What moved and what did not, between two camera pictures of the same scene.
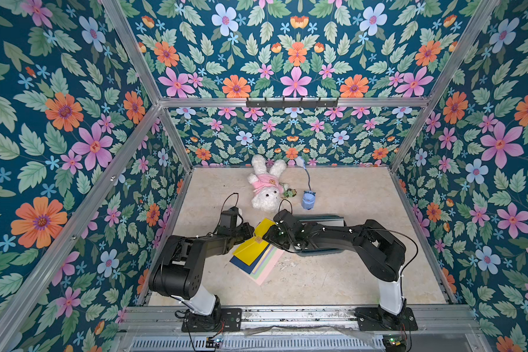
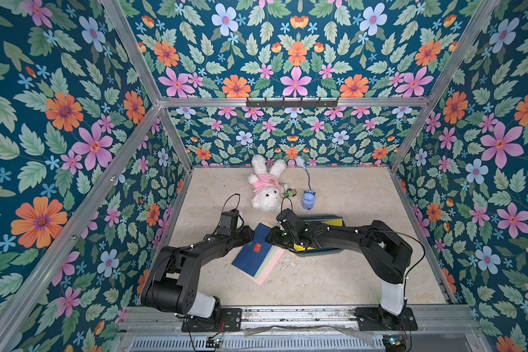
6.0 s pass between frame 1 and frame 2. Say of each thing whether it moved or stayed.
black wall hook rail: stayed
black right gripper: stayed
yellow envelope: moved
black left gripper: stayed
